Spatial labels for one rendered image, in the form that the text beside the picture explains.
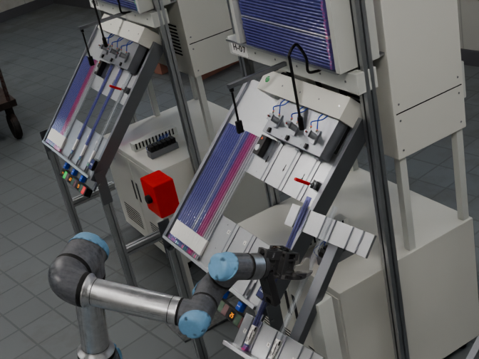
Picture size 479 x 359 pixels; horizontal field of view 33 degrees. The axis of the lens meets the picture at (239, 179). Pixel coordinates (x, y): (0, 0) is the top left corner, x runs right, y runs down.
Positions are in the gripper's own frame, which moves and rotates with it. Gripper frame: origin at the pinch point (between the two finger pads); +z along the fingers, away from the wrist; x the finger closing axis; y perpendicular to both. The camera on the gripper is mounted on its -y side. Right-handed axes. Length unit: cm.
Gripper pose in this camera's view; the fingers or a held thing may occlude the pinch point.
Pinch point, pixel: (306, 272)
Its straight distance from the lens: 237.9
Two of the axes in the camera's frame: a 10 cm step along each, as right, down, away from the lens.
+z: 7.5, 0.7, 6.6
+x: -6.3, -2.4, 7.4
